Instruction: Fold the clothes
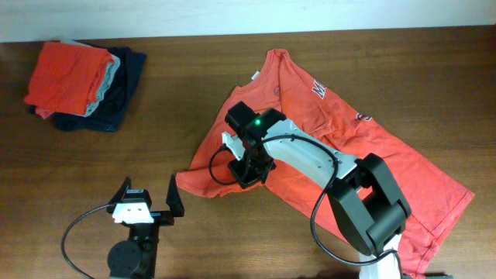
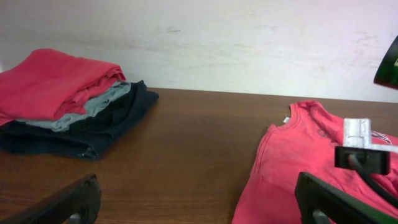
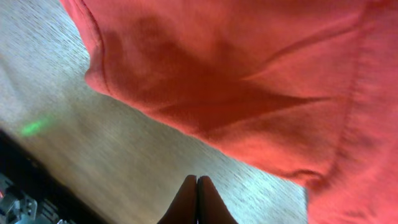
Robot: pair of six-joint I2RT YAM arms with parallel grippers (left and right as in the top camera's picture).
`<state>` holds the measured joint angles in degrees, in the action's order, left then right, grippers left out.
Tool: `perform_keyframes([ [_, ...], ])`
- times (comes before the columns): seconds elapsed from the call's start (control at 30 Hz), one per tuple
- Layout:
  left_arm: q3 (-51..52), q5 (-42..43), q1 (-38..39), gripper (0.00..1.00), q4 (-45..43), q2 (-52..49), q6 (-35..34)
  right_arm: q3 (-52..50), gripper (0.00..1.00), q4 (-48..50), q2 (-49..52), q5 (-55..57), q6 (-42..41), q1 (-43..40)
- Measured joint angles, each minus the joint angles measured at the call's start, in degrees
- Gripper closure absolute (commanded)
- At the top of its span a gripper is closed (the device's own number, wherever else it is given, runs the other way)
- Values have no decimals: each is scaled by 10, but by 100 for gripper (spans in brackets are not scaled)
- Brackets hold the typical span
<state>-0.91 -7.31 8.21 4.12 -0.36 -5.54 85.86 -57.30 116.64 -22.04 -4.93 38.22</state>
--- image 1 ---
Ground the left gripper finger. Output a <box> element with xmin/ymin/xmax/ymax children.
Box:
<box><xmin>109</xmin><ymin>177</ymin><xmax>131</xmax><ymax>205</ymax></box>
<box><xmin>166</xmin><ymin>174</ymin><xmax>184</xmax><ymax>217</ymax></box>

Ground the orange-red t-shirt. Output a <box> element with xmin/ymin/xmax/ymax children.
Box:
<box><xmin>176</xmin><ymin>49</ymin><xmax>474</xmax><ymax>278</ymax></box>

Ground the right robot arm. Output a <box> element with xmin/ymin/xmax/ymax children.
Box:
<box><xmin>221</xmin><ymin>102</ymin><xmax>412</xmax><ymax>278</ymax></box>

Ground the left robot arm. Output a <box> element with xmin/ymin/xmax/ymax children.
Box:
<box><xmin>107</xmin><ymin>176</ymin><xmax>184</xmax><ymax>279</ymax></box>

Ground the folded dark navy garment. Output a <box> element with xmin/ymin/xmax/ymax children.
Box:
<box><xmin>29</xmin><ymin>47</ymin><xmax>146</xmax><ymax>133</ymax></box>

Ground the folded grey shirt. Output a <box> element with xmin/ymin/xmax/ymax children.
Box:
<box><xmin>53</xmin><ymin>43</ymin><xmax>116</xmax><ymax>116</ymax></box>

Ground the folded red-orange shirt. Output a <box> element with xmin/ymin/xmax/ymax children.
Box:
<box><xmin>24</xmin><ymin>42</ymin><xmax>117</xmax><ymax>115</ymax></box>

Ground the left black cable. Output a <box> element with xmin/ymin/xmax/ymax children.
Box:
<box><xmin>60</xmin><ymin>202</ymin><xmax>117</xmax><ymax>279</ymax></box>

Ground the black cable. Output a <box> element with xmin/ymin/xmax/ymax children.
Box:
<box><xmin>60</xmin><ymin>202</ymin><xmax>117</xmax><ymax>279</ymax></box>
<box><xmin>208</xmin><ymin>134</ymin><xmax>404</xmax><ymax>279</ymax></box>

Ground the right black cable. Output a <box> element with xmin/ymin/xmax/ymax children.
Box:
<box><xmin>208</xmin><ymin>134</ymin><xmax>404</xmax><ymax>279</ymax></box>

